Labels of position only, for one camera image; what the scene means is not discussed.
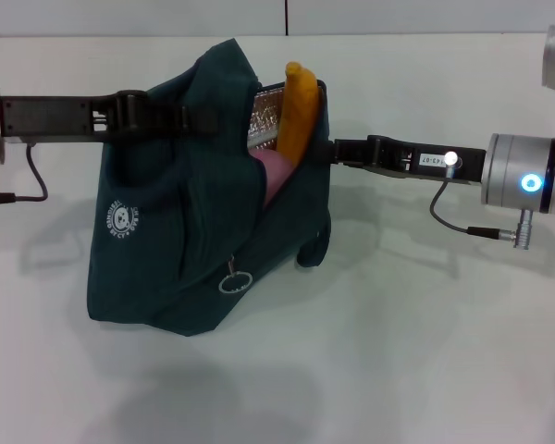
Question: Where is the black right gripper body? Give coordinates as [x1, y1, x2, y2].
[365, 133, 490, 185]

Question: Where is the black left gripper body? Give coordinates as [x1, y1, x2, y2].
[0, 90, 150, 145]

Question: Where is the yellow toy banana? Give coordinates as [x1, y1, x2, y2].
[276, 61, 319, 171]

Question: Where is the pink toy peach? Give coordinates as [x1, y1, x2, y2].
[249, 147, 296, 210]

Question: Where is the dark teal insulated lunch bag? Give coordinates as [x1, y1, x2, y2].
[86, 37, 333, 339]

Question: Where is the metal zipper pull ring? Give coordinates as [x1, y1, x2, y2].
[217, 255, 254, 296]

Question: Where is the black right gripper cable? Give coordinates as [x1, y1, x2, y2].
[427, 152, 538, 252]

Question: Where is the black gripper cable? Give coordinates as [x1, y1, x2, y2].
[0, 142, 51, 208]
[427, 152, 538, 252]

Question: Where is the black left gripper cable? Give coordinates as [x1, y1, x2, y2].
[0, 142, 51, 208]

